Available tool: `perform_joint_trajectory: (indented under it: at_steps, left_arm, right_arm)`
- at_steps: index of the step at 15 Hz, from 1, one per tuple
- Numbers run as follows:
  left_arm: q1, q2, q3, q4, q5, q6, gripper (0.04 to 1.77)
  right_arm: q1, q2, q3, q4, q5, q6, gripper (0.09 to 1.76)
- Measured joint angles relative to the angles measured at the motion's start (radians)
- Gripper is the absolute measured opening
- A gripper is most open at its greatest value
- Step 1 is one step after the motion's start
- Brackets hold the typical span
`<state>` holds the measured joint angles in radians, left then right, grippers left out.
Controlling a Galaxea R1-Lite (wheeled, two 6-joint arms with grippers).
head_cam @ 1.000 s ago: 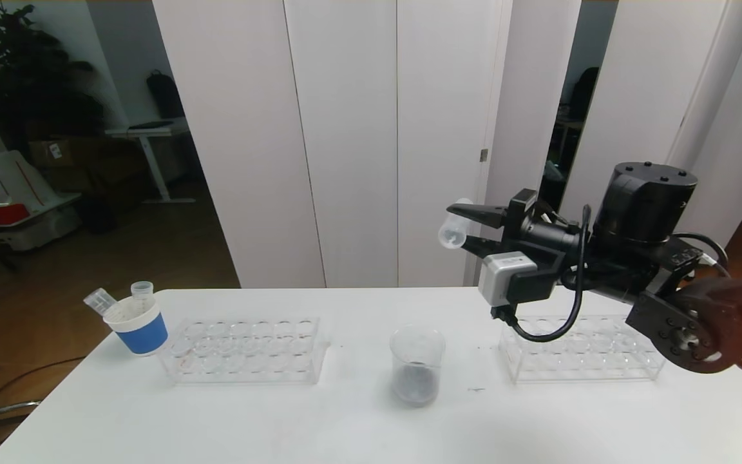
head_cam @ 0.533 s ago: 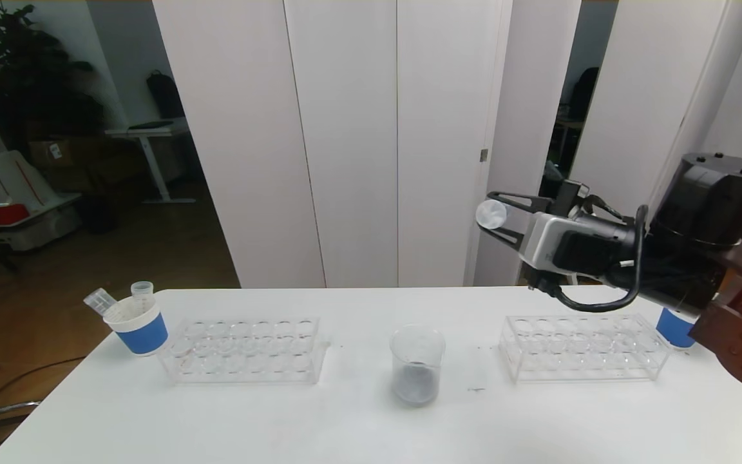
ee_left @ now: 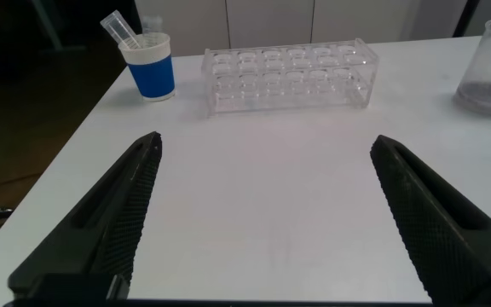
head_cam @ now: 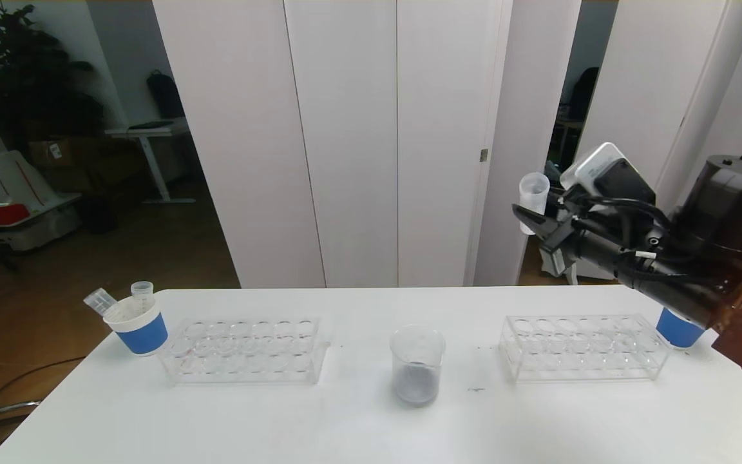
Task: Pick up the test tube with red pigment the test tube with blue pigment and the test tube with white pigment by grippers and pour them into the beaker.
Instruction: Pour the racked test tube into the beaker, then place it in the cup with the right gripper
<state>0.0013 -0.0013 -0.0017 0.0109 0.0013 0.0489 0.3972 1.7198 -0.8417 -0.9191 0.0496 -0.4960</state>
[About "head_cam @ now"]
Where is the black backpack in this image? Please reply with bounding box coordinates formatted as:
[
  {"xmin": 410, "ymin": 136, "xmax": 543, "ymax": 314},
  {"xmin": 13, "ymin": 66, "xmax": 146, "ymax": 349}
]
[{"xmin": 147, "ymin": 71, "xmax": 186, "ymax": 120}]

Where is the dark green potted plant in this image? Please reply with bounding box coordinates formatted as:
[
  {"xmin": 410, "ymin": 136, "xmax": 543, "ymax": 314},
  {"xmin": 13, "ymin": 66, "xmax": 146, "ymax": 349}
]
[{"xmin": 0, "ymin": 0, "xmax": 104, "ymax": 152}]

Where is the blue and white paper cup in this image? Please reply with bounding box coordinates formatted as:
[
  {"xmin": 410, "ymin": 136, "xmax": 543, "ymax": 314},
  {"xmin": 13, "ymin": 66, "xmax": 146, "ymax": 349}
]
[
  {"xmin": 656, "ymin": 307, "xmax": 708, "ymax": 349},
  {"xmin": 103, "ymin": 294, "xmax": 169, "ymax": 356}
]

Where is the brown cardboard box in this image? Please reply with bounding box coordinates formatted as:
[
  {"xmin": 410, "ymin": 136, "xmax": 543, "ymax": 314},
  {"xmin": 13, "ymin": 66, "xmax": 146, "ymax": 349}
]
[{"xmin": 28, "ymin": 139, "xmax": 88, "ymax": 169}]

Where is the test tube with red liquid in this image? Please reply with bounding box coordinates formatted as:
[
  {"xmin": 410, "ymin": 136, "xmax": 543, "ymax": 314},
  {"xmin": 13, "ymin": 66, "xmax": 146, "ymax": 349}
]
[{"xmin": 84, "ymin": 289, "xmax": 122, "ymax": 321}]

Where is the test tube with blue liquid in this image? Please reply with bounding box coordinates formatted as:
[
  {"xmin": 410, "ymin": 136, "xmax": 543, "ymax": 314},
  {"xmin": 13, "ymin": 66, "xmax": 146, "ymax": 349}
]
[{"xmin": 131, "ymin": 282, "xmax": 155, "ymax": 316}]

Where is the grey metal frame bar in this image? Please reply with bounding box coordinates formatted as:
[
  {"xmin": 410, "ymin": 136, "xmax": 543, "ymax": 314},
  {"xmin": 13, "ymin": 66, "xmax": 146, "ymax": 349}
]
[{"xmin": 0, "ymin": 400, "xmax": 43, "ymax": 445}]

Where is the white wheeled machine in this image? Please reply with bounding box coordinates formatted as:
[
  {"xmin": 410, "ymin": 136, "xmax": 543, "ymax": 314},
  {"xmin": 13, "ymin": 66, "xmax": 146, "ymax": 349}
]
[{"xmin": 0, "ymin": 58, "xmax": 82, "ymax": 252}]

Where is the white standing desk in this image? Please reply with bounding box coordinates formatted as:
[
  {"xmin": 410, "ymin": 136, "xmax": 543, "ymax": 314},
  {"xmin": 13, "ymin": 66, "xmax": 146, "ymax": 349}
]
[{"xmin": 106, "ymin": 121, "xmax": 196, "ymax": 206}]

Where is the clear acrylic test tube rack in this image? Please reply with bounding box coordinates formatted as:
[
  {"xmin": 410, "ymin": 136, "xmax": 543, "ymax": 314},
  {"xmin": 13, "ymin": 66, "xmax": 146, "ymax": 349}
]
[
  {"xmin": 499, "ymin": 314, "xmax": 673, "ymax": 383},
  {"xmin": 158, "ymin": 316, "xmax": 332, "ymax": 386}
]

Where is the black floor cable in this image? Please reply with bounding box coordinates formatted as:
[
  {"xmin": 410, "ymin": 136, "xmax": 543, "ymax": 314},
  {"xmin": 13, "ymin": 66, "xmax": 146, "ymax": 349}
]
[{"xmin": 0, "ymin": 356, "xmax": 88, "ymax": 413}]

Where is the test tube with yellowish liquid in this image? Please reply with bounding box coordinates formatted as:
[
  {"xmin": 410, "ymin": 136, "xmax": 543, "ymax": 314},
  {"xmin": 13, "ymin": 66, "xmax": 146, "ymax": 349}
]
[{"xmin": 518, "ymin": 173, "xmax": 551, "ymax": 236}]

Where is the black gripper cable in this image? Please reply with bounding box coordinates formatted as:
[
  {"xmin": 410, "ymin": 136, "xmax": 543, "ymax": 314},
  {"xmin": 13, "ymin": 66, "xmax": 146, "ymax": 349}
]
[{"xmin": 561, "ymin": 193, "xmax": 732, "ymax": 287}]

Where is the white partition panel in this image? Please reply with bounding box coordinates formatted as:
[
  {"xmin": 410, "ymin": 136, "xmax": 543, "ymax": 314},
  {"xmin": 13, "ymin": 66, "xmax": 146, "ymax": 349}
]
[
  {"xmin": 474, "ymin": 0, "xmax": 582, "ymax": 287},
  {"xmin": 542, "ymin": 0, "xmax": 742, "ymax": 285},
  {"xmin": 651, "ymin": 0, "xmax": 742, "ymax": 213}
]

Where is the clear glass beaker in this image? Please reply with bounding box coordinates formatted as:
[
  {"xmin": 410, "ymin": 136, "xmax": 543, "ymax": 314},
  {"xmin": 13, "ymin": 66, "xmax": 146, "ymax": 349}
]
[{"xmin": 389, "ymin": 325, "xmax": 445, "ymax": 407}]

